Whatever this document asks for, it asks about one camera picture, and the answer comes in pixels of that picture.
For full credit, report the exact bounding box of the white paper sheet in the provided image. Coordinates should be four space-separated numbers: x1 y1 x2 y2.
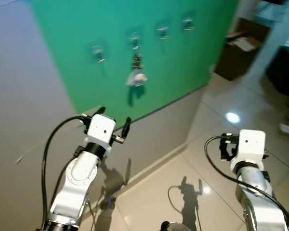
231 36 262 52

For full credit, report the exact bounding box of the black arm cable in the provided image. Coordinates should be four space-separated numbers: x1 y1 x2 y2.
204 135 289 231
40 115 90 230

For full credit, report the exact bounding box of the large green board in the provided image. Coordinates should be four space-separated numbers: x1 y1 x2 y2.
29 0 241 127

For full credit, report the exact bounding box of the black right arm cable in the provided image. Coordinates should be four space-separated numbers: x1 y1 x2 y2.
204 135 289 231

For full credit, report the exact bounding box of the brown cardboard box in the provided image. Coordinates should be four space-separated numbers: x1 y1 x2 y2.
214 18 271 81

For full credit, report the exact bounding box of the black cabinet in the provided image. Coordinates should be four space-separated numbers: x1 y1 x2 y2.
266 46 289 99

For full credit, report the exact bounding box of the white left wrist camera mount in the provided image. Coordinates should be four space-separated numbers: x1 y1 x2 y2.
86 114 117 146

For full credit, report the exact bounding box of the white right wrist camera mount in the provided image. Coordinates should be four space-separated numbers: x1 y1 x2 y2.
230 129 266 170

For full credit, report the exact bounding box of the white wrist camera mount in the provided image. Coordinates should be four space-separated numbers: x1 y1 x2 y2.
230 129 266 170
86 114 117 146

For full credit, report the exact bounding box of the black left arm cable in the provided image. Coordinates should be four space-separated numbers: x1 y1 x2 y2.
40 115 90 230

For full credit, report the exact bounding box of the key bunch with white tag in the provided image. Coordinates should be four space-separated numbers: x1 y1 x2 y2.
125 52 149 88

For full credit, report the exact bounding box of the clear adhesive wall hook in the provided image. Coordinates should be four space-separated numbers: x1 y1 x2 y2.
90 43 108 64
156 21 171 40
181 13 196 32
127 31 142 49

